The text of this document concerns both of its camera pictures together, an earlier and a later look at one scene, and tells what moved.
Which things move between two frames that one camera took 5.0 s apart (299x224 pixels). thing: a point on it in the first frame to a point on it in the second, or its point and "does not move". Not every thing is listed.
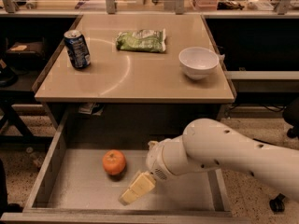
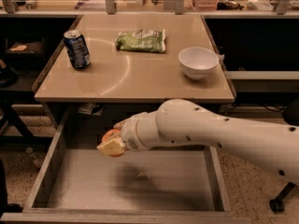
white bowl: (197, 63) does not move
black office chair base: (291, 116) does not move
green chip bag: (151, 40) does not move
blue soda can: (78, 49) does not move
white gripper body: (156, 161) to (132, 134)
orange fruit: (114, 161) to (109, 135)
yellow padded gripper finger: (152, 144) to (133, 118)
